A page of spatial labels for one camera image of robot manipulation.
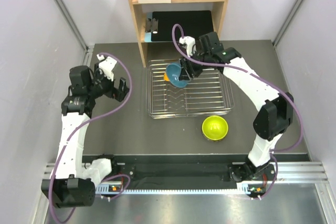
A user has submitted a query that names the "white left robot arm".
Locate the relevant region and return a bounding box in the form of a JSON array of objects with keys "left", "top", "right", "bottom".
[{"left": 41, "top": 62, "right": 130, "bottom": 208}]

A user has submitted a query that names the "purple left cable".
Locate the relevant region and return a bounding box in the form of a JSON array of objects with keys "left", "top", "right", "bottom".
[{"left": 49, "top": 52, "right": 133, "bottom": 223}]

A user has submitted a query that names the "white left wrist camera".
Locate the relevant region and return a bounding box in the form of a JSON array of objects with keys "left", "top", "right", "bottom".
[{"left": 97, "top": 54, "right": 117, "bottom": 81}]

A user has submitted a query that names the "blue bowl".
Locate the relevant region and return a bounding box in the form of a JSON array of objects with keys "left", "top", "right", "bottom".
[{"left": 165, "top": 62, "right": 188, "bottom": 88}]

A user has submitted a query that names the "black clipboard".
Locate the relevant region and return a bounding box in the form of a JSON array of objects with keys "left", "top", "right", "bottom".
[{"left": 144, "top": 10, "right": 214, "bottom": 42}]

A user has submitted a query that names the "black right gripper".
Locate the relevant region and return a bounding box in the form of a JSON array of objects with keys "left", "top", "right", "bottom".
[{"left": 179, "top": 49, "right": 212, "bottom": 81}]

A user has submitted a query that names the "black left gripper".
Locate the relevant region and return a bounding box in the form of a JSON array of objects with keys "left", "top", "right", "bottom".
[{"left": 87, "top": 63, "right": 130, "bottom": 102}]

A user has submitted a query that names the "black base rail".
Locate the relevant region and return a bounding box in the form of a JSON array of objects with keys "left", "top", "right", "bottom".
[{"left": 78, "top": 153, "right": 310, "bottom": 190}]

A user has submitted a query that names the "purple cable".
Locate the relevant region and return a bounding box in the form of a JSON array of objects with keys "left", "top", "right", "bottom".
[
  {"left": 172, "top": 24, "right": 304, "bottom": 200},
  {"left": 49, "top": 52, "right": 133, "bottom": 223}
]

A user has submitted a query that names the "orange bowl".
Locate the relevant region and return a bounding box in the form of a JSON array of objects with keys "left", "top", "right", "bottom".
[{"left": 164, "top": 73, "right": 169, "bottom": 81}]

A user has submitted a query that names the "green bowl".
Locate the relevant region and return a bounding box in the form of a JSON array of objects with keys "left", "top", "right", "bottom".
[{"left": 201, "top": 115, "right": 229, "bottom": 142}]

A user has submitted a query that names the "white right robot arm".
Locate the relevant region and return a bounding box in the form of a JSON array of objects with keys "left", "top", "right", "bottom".
[{"left": 178, "top": 32, "right": 293, "bottom": 182}]

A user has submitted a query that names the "metal wire dish rack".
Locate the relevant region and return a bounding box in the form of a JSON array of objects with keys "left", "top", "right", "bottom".
[{"left": 146, "top": 59, "right": 234, "bottom": 119}]

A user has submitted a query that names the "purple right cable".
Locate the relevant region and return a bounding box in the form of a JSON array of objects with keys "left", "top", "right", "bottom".
[{"left": 172, "top": 24, "right": 304, "bottom": 200}]

